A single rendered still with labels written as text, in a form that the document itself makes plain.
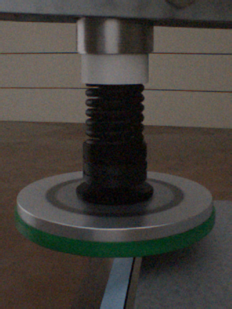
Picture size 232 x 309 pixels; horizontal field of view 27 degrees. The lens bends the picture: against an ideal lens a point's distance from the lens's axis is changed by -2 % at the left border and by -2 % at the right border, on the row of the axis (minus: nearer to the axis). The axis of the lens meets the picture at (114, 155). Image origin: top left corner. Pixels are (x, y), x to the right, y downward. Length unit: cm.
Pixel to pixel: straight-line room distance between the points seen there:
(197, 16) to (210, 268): 24
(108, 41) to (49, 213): 17
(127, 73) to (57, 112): 651
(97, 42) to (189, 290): 25
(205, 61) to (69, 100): 198
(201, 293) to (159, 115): 623
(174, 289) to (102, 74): 21
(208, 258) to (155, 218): 9
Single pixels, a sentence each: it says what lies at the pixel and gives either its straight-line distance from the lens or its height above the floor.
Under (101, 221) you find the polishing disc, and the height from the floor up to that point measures 90.
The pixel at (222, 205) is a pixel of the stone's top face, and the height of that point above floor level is 84.
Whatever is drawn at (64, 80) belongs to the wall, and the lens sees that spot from 689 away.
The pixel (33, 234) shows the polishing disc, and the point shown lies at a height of 88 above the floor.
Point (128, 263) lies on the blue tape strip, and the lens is 53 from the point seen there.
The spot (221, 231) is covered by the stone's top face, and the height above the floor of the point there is 84.
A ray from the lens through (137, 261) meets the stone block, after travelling 51.
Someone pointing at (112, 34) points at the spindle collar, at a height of 107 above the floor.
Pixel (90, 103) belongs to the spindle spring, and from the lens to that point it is 49.
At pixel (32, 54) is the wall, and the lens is 705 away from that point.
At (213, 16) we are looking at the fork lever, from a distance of 47.
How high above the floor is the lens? 105
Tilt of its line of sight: 13 degrees down
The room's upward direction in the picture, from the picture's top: straight up
